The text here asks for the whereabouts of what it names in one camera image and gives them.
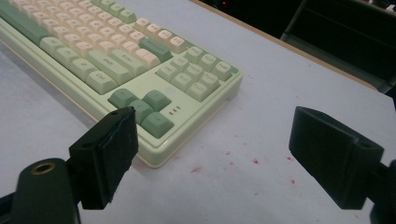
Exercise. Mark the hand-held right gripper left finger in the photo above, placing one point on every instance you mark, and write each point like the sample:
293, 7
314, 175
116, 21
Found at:
102, 161

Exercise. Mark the green and cream keyboard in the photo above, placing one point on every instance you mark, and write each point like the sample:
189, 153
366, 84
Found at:
186, 102

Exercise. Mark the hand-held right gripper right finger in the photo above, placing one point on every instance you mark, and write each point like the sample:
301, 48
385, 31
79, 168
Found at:
333, 155

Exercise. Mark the dark metal stand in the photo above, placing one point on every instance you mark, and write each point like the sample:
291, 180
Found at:
342, 37

